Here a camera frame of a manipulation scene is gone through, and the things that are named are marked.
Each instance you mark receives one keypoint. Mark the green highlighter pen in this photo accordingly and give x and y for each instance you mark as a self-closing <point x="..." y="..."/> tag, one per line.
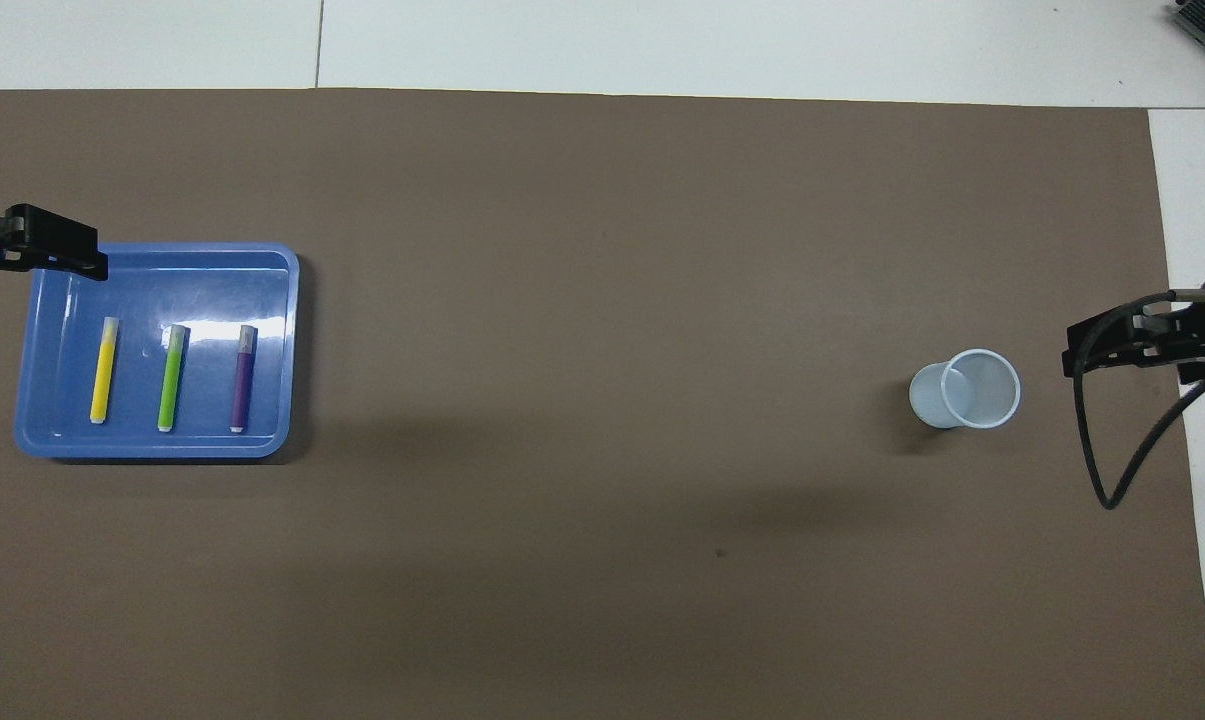
<point x="172" y="380"/>

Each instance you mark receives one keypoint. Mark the blue plastic tray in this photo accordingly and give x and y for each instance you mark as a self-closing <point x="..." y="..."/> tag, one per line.
<point x="222" y="300"/>

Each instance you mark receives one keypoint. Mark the translucent plastic cup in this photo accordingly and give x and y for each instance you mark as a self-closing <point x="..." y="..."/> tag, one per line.
<point x="927" y="400"/>

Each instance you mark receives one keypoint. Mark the purple highlighter pen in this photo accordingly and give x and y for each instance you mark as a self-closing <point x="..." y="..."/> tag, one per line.
<point x="243" y="385"/>

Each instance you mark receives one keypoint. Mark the yellow highlighter pen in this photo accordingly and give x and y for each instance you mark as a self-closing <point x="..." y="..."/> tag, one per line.
<point x="104" y="372"/>

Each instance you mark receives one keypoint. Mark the brown table mat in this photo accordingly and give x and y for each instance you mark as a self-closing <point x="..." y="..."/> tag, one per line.
<point x="602" y="400"/>

